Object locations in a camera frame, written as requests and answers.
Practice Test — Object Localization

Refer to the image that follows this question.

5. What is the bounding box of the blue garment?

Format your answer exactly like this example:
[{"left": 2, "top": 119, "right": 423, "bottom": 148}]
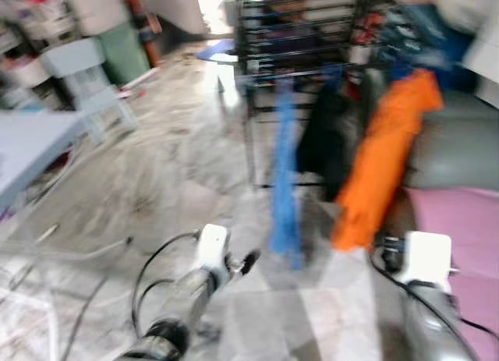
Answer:
[{"left": 268, "top": 84, "right": 305, "bottom": 270}]

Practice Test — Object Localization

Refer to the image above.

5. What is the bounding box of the orange shirt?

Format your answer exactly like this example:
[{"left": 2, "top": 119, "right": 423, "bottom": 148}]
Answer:
[{"left": 331, "top": 68, "right": 444, "bottom": 253}]

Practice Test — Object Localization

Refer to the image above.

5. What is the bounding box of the black garment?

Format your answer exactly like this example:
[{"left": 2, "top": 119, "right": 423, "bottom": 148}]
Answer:
[{"left": 296, "top": 87, "right": 361, "bottom": 204}]

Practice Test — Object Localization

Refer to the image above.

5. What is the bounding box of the grey sofa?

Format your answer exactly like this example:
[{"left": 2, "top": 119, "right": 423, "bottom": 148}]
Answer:
[{"left": 404, "top": 90, "right": 499, "bottom": 193}]

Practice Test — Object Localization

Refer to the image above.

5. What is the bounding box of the blue floor mat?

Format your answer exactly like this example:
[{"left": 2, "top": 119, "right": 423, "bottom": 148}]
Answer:
[{"left": 195, "top": 39, "right": 239, "bottom": 64}]

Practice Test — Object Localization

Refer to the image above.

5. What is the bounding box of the blue bag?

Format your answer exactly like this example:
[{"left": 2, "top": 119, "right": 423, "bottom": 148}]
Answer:
[{"left": 390, "top": 2, "right": 478, "bottom": 93}]

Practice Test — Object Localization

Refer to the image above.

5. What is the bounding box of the white storage box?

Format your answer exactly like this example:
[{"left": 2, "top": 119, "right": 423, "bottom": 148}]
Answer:
[{"left": 460, "top": 16, "right": 499, "bottom": 85}]

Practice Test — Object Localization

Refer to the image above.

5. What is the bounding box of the light blue folding table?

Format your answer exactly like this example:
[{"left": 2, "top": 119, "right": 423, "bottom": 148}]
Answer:
[{"left": 0, "top": 110, "right": 88, "bottom": 215}]

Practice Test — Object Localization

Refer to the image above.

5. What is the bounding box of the green quilted cover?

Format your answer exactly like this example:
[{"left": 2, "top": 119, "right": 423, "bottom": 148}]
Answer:
[{"left": 97, "top": 21, "right": 151, "bottom": 86}]

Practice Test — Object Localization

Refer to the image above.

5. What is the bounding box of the light blue kids chair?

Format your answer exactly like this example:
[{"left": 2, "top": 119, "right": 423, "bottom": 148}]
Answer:
[{"left": 41, "top": 37, "right": 141, "bottom": 143}]

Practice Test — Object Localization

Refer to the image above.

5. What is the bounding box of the black metal drying rack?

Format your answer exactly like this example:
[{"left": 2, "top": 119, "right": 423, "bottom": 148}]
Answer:
[{"left": 232, "top": 0, "right": 486, "bottom": 192}]

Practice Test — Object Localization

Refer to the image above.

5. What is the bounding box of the grey pillow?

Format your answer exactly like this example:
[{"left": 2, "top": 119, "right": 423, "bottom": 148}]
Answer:
[{"left": 421, "top": 0, "right": 499, "bottom": 34}]

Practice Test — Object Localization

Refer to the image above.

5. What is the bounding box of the brown wooden plank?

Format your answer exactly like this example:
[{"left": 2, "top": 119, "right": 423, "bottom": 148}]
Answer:
[{"left": 119, "top": 0, "right": 162, "bottom": 68}]

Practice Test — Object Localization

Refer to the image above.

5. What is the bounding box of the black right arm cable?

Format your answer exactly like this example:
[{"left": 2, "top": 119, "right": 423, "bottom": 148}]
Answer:
[{"left": 370, "top": 248, "right": 499, "bottom": 361}]

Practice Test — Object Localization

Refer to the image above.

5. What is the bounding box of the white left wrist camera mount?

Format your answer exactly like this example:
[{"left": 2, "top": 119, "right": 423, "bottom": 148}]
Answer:
[{"left": 196, "top": 224, "right": 232, "bottom": 290}]

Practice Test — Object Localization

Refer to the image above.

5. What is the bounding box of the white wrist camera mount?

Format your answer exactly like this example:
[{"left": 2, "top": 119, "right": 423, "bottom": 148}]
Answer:
[
  {"left": 196, "top": 224, "right": 232, "bottom": 290},
  {"left": 399, "top": 231, "right": 454, "bottom": 293}
]

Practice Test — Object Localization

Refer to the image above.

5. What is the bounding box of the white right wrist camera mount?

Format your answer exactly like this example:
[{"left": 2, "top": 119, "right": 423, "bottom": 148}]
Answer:
[{"left": 399, "top": 231, "right": 454, "bottom": 293}]

